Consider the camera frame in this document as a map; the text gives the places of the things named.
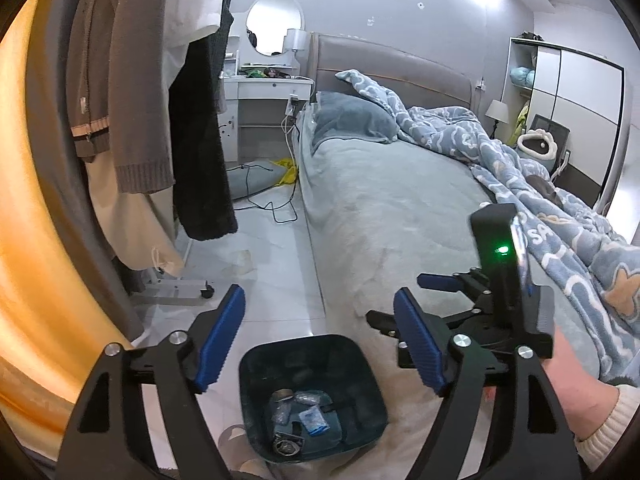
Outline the person's right forearm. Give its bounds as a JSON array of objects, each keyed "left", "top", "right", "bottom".
[{"left": 542, "top": 330, "right": 640, "bottom": 473}]

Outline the clear tape roll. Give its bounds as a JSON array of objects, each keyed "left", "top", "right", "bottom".
[{"left": 272, "top": 434, "right": 306, "bottom": 458}]

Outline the blue printed fleece blanket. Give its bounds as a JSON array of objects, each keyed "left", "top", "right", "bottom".
[{"left": 335, "top": 69, "right": 640, "bottom": 386}]

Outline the white vanity lamp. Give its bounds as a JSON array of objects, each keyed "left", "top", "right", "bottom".
[{"left": 283, "top": 28, "right": 308, "bottom": 55}]

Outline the grey padded headboard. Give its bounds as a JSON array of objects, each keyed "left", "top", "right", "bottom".
[{"left": 307, "top": 32, "right": 474, "bottom": 116}]

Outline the yellow cloth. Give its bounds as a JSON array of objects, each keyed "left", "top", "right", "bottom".
[{"left": 270, "top": 157, "right": 300, "bottom": 187}]

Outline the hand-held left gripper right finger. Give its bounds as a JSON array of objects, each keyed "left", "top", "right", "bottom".
[{"left": 392, "top": 287, "right": 583, "bottom": 480}]

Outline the white clothes rack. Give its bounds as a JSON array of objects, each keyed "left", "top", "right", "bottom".
[{"left": 135, "top": 240, "right": 216, "bottom": 306}]

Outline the white garment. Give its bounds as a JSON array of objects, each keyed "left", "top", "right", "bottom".
[{"left": 162, "top": 0, "right": 223, "bottom": 51}]

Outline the green plush toy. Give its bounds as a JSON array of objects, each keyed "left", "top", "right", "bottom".
[{"left": 514, "top": 102, "right": 531, "bottom": 146}]

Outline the bed with grey sheet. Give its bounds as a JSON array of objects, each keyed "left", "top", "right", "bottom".
[{"left": 295, "top": 90, "right": 640, "bottom": 480}]

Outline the dark teal waste bin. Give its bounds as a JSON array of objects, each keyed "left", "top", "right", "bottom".
[{"left": 238, "top": 334, "right": 389, "bottom": 465}]

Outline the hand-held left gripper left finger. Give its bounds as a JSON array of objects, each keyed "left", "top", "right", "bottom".
[{"left": 55, "top": 283, "right": 247, "bottom": 480}]

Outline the black floor cable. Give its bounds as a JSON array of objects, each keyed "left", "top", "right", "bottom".
[{"left": 227, "top": 162, "right": 301, "bottom": 224}]

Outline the brown knitted cardigan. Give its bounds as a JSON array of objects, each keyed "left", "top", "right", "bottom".
[{"left": 65, "top": 0, "right": 177, "bottom": 194}]

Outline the beige coat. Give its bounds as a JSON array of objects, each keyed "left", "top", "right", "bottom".
[{"left": 82, "top": 150, "right": 186, "bottom": 278}]

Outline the bedside lamp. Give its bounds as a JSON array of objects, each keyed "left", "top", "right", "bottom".
[{"left": 485, "top": 99, "right": 511, "bottom": 139}]

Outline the grey floor cushion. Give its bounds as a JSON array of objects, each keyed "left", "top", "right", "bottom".
[{"left": 227, "top": 159, "right": 296, "bottom": 202}]

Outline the blue tissue packet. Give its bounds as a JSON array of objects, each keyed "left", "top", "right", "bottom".
[{"left": 298, "top": 406, "right": 331, "bottom": 435}]

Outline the black chair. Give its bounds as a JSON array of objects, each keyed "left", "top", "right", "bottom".
[{"left": 527, "top": 114, "right": 572, "bottom": 173}]

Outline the white wardrobe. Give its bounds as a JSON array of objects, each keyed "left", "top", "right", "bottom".
[{"left": 500, "top": 36, "right": 627, "bottom": 211}]

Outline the dark grey cushion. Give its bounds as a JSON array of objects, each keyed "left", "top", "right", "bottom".
[{"left": 522, "top": 174, "right": 564, "bottom": 207}]

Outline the white vanity table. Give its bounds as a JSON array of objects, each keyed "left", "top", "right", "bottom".
[{"left": 220, "top": 50, "right": 316, "bottom": 163}]

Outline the round vanity mirror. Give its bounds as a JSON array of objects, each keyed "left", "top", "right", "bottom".
[{"left": 245, "top": 0, "right": 304, "bottom": 57}]

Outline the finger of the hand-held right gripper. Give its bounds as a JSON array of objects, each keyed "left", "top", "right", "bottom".
[
  {"left": 416, "top": 271, "right": 489, "bottom": 296},
  {"left": 365, "top": 308, "right": 403, "bottom": 336}
]

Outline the grey-blue pillow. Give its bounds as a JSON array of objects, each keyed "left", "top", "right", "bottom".
[{"left": 312, "top": 91, "right": 401, "bottom": 153}]

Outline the white ring cushion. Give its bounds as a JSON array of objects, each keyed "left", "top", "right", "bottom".
[{"left": 515, "top": 129, "right": 559, "bottom": 162}]

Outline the yellow curtain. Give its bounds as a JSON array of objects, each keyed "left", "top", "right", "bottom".
[{"left": 0, "top": 0, "right": 146, "bottom": 461}]

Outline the black coat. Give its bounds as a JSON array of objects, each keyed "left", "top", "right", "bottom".
[{"left": 167, "top": 7, "right": 239, "bottom": 242}]

